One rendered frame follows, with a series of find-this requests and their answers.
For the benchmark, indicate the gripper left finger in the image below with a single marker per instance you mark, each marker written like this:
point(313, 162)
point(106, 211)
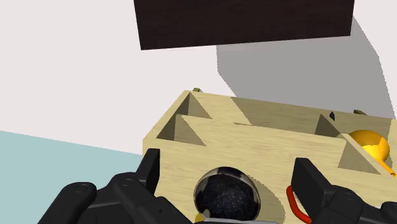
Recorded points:
point(130, 198)

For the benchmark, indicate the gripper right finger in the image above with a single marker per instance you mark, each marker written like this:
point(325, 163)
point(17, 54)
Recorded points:
point(322, 195)

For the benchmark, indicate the small yellow object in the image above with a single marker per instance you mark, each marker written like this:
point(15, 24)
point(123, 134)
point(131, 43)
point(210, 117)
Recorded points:
point(198, 218)

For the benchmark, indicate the small black upright object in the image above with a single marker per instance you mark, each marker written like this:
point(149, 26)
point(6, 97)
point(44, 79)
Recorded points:
point(332, 116)

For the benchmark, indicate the light wooden compartment furniture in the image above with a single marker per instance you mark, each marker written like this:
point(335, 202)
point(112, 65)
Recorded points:
point(254, 149)

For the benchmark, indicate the black speckled round bowl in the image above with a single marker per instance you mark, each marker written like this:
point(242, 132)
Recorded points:
point(228, 195)

